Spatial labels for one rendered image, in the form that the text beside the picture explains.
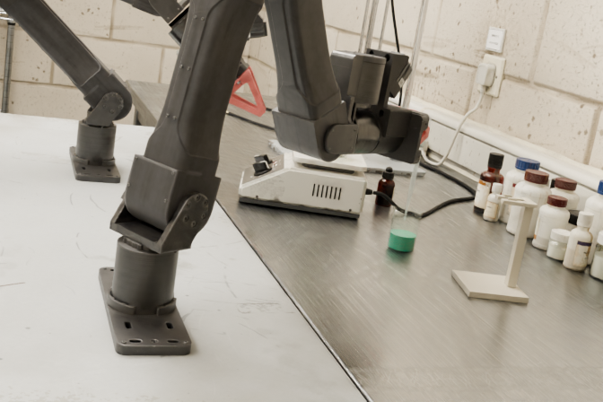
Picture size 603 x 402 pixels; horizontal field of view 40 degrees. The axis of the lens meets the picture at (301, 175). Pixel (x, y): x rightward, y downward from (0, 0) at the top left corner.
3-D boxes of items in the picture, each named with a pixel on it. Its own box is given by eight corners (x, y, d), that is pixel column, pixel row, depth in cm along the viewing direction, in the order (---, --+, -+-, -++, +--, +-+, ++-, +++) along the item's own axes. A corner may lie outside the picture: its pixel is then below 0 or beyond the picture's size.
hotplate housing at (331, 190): (236, 203, 132) (243, 154, 131) (240, 184, 145) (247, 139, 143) (374, 223, 134) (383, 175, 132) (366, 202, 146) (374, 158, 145)
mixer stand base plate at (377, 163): (293, 165, 166) (294, 161, 166) (266, 143, 185) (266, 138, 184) (426, 177, 176) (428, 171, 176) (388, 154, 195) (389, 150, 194)
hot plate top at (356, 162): (291, 161, 132) (292, 155, 132) (292, 146, 144) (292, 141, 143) (366, 172, 132) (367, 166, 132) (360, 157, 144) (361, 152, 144)
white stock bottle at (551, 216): (567, 252, 135) (580, 201, 133) (546, 253, 132) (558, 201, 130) (546, 242, 139) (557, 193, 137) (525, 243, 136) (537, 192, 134)
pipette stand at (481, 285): (468, 297, 106) (489, 200, 103) (450, 275, 114) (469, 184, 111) (528, 303, 107) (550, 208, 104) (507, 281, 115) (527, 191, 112)
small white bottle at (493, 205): (487, 217, 150) (495, 181, 148) (500, 221, 148) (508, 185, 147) (480, 218, 148) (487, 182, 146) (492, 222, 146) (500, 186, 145)
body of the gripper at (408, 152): (369, 100, 115) (336, 99, 110) (431, 116, 109) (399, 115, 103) (360, 146, 117) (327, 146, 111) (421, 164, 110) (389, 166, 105)
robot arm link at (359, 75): (348, 48, 108) (287, 41, 99) (403, 60, 103) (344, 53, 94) (332, 136, 110) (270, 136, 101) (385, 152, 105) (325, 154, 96)
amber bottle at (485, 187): (493, 209, 156) (504, 152, 154) (500, 216, 152) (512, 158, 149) (469, 206, 156) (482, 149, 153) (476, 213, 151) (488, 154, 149)
